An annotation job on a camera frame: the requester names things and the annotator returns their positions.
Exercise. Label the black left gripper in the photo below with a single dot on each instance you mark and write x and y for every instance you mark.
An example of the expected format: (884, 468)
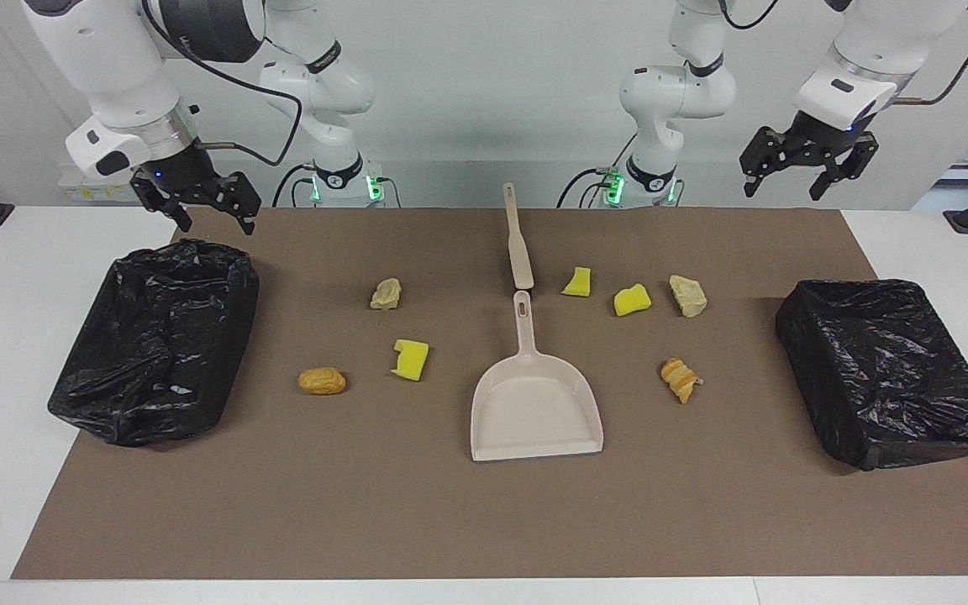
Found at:
(816, 134)

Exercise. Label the beige plastic dustpan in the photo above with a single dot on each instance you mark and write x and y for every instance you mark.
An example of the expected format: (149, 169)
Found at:
(534, 412)

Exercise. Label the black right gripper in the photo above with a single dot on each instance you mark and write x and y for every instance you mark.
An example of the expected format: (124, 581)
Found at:
(190, 181)

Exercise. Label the brown toy bun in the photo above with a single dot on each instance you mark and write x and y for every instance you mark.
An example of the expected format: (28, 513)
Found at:
(322, 381)

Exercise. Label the white wall socket box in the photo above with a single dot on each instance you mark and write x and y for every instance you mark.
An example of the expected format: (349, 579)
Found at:
(85, 192)

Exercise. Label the boxy black bag lined bin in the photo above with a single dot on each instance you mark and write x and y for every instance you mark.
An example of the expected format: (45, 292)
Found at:
(887, 370)

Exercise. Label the brown table mat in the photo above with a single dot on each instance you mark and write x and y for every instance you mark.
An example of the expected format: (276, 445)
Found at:
(366, 504)

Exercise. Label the beige brush with black bristles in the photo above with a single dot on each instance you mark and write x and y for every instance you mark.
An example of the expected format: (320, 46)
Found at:
(520, 260)

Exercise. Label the striped toy croissant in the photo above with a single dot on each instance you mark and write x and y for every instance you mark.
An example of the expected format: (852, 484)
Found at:
(680, 378)

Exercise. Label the crumpled black bag lined bin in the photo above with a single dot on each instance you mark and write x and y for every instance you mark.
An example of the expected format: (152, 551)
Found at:
(156, 353)

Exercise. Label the notched yellow sponge piece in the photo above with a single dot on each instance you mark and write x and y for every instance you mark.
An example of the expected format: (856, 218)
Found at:
(410, 360)

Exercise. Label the pale toy bread chunk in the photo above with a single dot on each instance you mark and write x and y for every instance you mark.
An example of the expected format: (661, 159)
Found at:
(386, 294)
(688, 296)

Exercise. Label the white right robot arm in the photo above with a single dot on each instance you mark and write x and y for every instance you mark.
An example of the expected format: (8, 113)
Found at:
(106, 76)

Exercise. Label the yellow green sponge piece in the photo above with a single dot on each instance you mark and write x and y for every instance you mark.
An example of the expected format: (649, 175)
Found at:
(576, 282)
(632, 301)

